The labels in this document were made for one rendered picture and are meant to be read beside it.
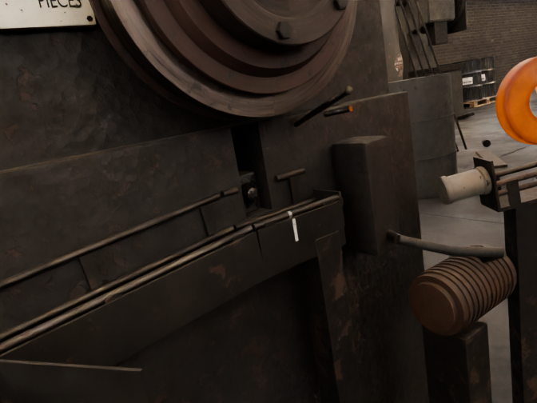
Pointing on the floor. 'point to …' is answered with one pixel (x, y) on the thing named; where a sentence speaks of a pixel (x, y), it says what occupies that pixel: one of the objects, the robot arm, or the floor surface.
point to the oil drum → (431, 129)
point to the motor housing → (459, 324)
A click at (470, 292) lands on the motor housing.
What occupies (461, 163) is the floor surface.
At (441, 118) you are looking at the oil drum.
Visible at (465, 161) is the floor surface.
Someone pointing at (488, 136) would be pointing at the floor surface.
